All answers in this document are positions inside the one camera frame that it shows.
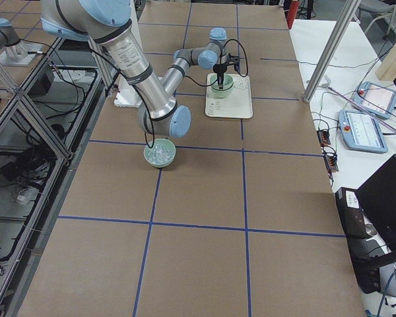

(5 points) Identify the black camera cable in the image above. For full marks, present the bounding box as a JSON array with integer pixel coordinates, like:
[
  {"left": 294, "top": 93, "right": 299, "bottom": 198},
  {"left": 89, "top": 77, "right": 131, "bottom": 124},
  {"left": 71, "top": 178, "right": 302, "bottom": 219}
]
[{"left": 183, "top": 38, "right": 249, "bottom": 87}]

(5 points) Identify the black box device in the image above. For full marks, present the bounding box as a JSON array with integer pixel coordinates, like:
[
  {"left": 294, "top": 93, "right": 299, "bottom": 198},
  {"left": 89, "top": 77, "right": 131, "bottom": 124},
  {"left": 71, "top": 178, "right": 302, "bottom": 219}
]
[{"left": 335, "top": 187, "right": 396, "bottom": 297}]

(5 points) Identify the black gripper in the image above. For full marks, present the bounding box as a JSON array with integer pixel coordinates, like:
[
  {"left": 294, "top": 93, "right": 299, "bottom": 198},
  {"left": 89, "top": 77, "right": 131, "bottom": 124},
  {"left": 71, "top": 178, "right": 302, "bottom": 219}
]
[{"left": 213, "top": 62, "right": 227, "bottom": 90}]

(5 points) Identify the red cylinder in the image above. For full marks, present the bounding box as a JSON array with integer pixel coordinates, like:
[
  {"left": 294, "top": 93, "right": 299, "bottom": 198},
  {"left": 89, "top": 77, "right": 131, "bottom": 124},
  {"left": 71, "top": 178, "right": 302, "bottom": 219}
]
[{"left": 286, "top": 0, "right": 300, "bottom": 30}]

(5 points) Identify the green bowl with ice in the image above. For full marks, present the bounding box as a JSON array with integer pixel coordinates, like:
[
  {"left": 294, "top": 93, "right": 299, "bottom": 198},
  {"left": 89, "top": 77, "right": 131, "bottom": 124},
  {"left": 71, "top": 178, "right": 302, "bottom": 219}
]
[{"left": 143, "top": 139, "right": 176, "bottom": 168}]

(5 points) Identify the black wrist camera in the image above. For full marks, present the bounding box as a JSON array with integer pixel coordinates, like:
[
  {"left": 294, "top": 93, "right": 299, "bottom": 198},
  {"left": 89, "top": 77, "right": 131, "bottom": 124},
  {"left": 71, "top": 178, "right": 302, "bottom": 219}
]
[{"left": 228, "top": 54, "right": 240, "bottom": 73}]

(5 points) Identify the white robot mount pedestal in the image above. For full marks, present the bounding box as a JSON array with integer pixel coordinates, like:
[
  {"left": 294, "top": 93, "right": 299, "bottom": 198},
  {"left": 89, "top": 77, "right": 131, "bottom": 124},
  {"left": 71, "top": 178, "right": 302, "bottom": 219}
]
[{"left": 114, "top": 0, "right": 164, "bottom": 109}]

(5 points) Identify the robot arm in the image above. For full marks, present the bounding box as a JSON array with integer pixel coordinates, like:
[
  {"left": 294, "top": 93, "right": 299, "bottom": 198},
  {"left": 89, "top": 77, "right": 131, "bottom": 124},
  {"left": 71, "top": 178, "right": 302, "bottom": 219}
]
[{"left": 41, "top": 0, "right": 227, "bottom": 138}]

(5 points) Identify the aluminium frame post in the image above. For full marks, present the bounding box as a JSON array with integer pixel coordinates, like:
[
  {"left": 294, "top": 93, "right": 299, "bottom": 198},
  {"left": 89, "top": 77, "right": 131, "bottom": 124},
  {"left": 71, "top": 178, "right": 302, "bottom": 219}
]
[{"left": 303, "top": 0, "right": 361, "bottom": 103}]

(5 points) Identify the green bowl on tray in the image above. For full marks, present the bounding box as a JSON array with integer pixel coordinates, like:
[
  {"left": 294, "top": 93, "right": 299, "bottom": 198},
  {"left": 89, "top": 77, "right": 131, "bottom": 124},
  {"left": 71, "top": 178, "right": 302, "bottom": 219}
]
[{"left": 212, "top": 92, "right": 230, "bottom": 99}]

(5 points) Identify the blue teach pendant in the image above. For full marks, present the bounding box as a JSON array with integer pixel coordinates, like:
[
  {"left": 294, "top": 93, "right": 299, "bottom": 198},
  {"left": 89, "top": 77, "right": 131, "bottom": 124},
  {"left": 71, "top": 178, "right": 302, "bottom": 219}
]
[
  {"left": 352, "top": 81, "right": 396, "bottom": 119},
  {"left": 338, "top": 110, "right": 388, "bottom": 154}
]

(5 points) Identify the orange black connector module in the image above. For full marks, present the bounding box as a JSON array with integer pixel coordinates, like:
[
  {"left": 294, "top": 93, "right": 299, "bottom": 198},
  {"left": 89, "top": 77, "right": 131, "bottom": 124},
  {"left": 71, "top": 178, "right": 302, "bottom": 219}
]
[{"left": 317, "top": 129, "right": 331, "bottom": 147}]

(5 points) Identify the near blue teach pendant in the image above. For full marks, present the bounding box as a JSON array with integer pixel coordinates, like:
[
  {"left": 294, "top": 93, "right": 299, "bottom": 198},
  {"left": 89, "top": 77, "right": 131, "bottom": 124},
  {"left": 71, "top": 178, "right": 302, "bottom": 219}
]
[{"left": 338, "top": 110, "right": 388, "bottom": 154}]

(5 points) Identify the clear ice cubes pile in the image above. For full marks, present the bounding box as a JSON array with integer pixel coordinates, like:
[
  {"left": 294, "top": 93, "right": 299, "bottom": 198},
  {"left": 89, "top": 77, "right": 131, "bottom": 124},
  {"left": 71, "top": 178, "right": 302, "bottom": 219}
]
[{"left": 148, "top": 145, "right": 174, "bottom": 164}]

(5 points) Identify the far blue teach pendant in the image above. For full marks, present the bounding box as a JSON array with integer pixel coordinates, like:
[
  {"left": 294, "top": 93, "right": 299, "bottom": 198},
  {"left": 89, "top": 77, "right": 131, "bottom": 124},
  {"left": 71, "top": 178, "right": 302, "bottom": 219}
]
[{"left": 352, "top": 81, "right": 396, "bottom": 119}]

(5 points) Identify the black laptop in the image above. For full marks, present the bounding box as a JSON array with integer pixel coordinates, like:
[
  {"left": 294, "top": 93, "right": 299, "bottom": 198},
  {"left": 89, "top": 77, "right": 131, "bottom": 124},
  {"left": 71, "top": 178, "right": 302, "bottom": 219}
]
[{"left": 356, "top": 154, "right": 396, "bottom": 250}]

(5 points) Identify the cream bear serving tray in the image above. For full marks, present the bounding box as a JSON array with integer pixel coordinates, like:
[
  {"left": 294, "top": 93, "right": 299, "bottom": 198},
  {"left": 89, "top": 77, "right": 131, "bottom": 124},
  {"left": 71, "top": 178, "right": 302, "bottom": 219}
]
[{"left": 205, "top": 73, "right": 253, "bottom": 119}]

